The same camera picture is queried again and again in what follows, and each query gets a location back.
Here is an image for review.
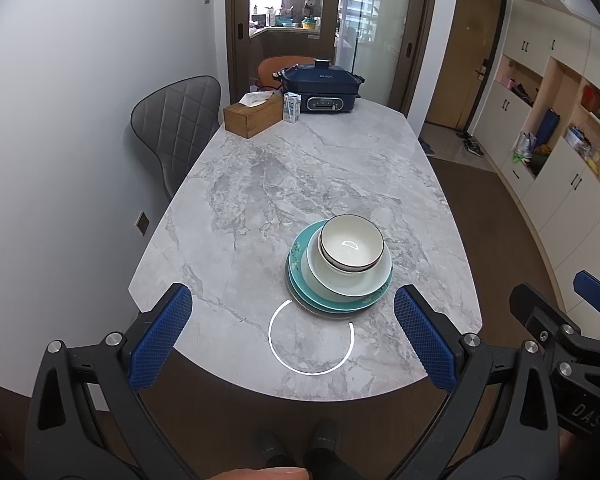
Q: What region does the white milk carton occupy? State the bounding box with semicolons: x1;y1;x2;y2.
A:
283;92;301;124

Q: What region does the floral cream bowl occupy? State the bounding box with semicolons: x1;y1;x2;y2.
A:
318;214;385;269

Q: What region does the orange chair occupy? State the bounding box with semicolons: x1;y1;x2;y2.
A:
257;56;317;90

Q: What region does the brown entry door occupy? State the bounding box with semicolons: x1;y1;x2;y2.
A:
425;0;506;131

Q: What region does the white shopping bag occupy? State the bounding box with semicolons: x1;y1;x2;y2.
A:
512;131;537;163

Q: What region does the grey quilted chair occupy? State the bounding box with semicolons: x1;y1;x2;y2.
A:
130;75;222;201

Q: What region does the dark blue electric cooker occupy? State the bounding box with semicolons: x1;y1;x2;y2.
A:
272;59;366;115

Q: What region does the blue bag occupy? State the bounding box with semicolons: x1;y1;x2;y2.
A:
536;107;561;148

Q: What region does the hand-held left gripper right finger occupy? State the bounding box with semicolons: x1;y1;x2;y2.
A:
393;284;561;480

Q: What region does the person's left foot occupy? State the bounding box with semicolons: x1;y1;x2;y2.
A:
250;430;291;468

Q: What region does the person's foot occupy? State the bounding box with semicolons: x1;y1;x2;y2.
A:
305;420;341;466
250;430;291;468

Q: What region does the white wall cabinet unit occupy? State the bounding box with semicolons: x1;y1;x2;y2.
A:
467;0;600;341

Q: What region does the grey rimmed white plate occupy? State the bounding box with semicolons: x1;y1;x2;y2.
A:
285;255;376;318

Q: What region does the wooden tissue box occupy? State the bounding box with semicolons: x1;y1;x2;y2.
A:
223;92;284;140

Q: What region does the teal floral plate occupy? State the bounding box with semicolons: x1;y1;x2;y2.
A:
287;219;395;309
288;260;388;314

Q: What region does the large white bowl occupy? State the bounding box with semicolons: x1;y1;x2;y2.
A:
307;232;393;298

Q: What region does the brown framed glass sliding door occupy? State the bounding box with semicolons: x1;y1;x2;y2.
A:
225;0;441;128

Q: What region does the person's right foot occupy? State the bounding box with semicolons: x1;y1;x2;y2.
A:
305;420;341;466

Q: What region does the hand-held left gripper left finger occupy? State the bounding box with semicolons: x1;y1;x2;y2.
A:
25;282;193;480

